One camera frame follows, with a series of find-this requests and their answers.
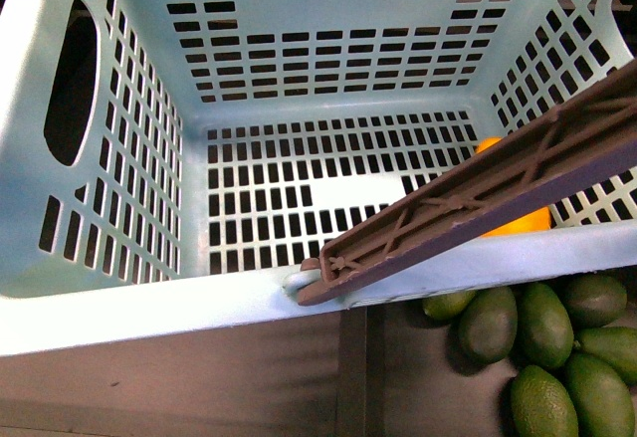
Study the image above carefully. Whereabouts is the light blue plastic basket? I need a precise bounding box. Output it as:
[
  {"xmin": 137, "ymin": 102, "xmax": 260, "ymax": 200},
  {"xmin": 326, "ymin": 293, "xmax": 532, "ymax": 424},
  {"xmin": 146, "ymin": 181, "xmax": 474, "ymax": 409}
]
[{"xmin": 1, "ymin": 0, "xmax": 636, "ymax": 356}]

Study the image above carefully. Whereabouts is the green avocado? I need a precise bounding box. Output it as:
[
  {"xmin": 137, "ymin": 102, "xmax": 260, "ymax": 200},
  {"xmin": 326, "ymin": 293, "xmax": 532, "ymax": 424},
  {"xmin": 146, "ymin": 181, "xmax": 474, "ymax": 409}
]
[
  {"xmin": 563, "ymin": 353, "xmax": 636, "ymax": 437},
  {"xmin": 458, "ymin": 287, "xmax": 518, "ymax": 364},
  {"xmin": 518, "ymin": 282, "xmax": 574, "ymax": 369},
  {"xmin": 511, "ymin": 365, "xmax": 578, "ymax": 436},
  {"xmin": 562, "ymin": 274, "xmax": 628, "ymax": 328}
]

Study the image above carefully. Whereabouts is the yellow mango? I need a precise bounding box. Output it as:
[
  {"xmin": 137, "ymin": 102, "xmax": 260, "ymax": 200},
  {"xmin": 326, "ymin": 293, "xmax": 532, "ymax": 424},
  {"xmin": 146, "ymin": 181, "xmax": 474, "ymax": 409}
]
[{"xmin": 472, "ymin": 136, "xmax": 552, "ymax": 238}]

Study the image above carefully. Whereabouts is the green avocado in tray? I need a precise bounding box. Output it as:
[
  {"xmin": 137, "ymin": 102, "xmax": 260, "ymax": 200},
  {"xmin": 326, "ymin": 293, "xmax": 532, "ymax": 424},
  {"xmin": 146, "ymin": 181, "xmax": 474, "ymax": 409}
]
[
  {"xmin": 562, "ymin": 274, "xmax": 628, "ymax": 328},
  {"xmin": 511, "ymin": 365, "xmax": 578, "ymax": 436},
  {"xmin": 563, "ymin": 353, "xmax": 636, "ymax": 437},
  {"xmin": 518, "ymin": 282, "xmax": 574, "ymax": 369}
]

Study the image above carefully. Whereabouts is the black produce tray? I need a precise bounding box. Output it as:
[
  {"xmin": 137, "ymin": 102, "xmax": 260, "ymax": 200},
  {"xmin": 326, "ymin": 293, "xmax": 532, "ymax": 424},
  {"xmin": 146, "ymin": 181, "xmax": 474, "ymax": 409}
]
[{"xmin": 1, "ymin": 302, "xmax": 526, "ymax": 436}]

